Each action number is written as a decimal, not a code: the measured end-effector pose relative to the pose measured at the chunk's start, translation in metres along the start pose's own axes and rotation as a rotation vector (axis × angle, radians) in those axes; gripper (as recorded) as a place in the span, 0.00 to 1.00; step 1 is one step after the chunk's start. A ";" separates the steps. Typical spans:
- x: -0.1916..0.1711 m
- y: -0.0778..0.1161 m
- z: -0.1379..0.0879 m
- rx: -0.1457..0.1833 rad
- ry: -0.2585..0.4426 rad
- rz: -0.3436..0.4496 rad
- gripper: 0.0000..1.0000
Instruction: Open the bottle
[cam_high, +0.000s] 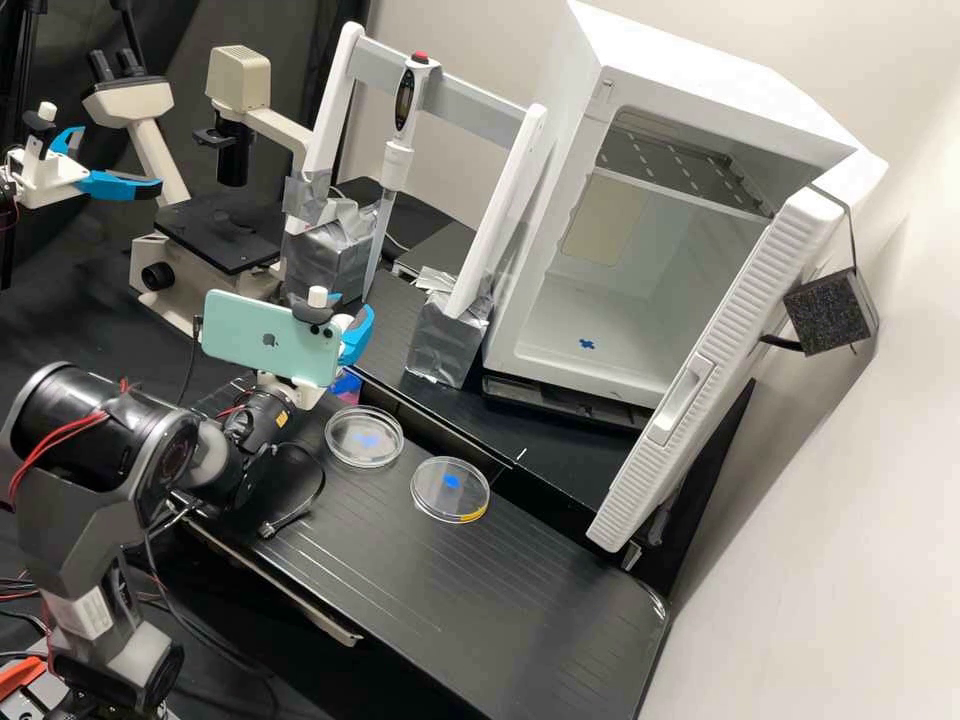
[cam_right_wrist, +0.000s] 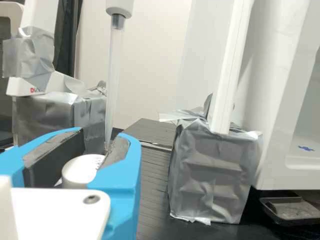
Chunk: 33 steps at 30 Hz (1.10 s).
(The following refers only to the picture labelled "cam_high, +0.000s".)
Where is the white incubator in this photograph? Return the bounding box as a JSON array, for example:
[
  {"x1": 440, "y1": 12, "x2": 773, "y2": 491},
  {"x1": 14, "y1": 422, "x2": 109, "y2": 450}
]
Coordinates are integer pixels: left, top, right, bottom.
[{"x1": 479, "y1": 0, "x2": 891, "y2": 433}]

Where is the right wrist camera phone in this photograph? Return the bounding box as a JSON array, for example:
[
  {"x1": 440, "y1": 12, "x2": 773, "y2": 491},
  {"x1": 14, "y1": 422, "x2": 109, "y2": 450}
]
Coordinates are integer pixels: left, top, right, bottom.
[{"x1": 200, "y1": 283, "x2": 358, "y2": 391}]

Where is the black cable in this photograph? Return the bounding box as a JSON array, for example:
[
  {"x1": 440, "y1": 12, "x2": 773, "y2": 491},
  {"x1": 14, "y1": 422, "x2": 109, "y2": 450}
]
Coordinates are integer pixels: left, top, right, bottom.
[
  {"x1": 257, "y1": 440, "x2": 328, "y2": 540},
  {"x1": 175, "y1": 314, "x2": 208, "y2": 415}
]

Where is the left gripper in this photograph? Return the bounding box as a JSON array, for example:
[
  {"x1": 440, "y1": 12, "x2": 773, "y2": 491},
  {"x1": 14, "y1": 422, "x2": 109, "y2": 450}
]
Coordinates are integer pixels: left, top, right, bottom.
[{"x1": 7, "y1": 125, "x2": 166, "y2": 209}]

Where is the petri dish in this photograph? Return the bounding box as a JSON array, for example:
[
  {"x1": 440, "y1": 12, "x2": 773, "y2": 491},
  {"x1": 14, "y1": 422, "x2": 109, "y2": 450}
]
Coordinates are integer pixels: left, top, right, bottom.
[{"x1": 323, "y1": 404, "x2": 407, "y2": 471}]

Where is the left phone holder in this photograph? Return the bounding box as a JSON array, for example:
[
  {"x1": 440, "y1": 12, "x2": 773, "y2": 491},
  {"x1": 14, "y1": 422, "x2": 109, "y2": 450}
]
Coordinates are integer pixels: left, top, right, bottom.
[{"x1": 21, "y1": 100, "x2": 61, "y2": 163}]

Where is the black platform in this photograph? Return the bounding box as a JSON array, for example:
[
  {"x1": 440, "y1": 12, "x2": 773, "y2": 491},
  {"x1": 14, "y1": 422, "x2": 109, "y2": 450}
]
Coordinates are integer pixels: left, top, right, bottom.
[
  {"x1": 176, "y1": 389, "x2": 673, "y2": 720},
  {"x1": 341, "y1": 254, "x2": 680, "y2": 526}
]

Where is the pipette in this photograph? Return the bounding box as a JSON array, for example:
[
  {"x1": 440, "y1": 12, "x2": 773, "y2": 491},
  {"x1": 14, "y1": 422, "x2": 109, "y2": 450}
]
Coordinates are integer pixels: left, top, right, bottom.
[{"x1": 362, "y1": 52, "x2": 444, "y2": 298}]

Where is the incubator door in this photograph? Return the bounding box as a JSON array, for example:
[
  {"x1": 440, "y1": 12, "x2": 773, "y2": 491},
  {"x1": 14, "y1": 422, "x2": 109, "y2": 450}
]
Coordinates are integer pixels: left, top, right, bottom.
[{"x1": 584, "y1": 161, "x2": 883, "y2": 557}]

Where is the cream microscope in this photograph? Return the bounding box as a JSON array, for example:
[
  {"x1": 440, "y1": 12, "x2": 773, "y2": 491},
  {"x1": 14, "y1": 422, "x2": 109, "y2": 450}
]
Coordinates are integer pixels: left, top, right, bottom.
[{"x1": 80, "y1": 44, "x2": 321, "y2": 339}]

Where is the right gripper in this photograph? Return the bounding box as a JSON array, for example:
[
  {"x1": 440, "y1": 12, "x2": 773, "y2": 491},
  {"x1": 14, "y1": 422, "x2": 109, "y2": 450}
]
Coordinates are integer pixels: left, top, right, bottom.
[{"x1": 253, "y1": 302, "x2": 377, "y2": 412}]

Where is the white pipette stand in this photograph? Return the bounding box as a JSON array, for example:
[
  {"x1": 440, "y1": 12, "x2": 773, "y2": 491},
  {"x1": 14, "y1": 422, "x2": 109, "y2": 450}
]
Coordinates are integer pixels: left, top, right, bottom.
[{"x1": 281, "y1": 20, "x2": 550, "y2": 391}]

